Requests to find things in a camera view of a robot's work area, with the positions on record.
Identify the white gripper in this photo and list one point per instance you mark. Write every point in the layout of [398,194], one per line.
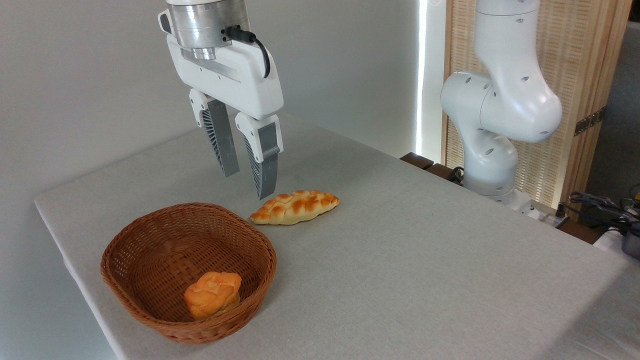
[235,80]

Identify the round orange bread bun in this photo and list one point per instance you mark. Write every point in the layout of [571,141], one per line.
[212,295]

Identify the long braided bread loaf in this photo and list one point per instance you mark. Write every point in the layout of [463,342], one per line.
[295,206]

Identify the brown wicker basket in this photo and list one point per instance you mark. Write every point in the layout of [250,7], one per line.
[150,250]

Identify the dark brown wooden furniture edge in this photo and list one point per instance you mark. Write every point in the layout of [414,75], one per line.
[417,160]

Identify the dark metal screen hinge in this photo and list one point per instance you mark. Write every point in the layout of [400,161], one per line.
[590,121]

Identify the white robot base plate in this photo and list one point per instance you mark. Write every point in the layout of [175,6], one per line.
[537,210]

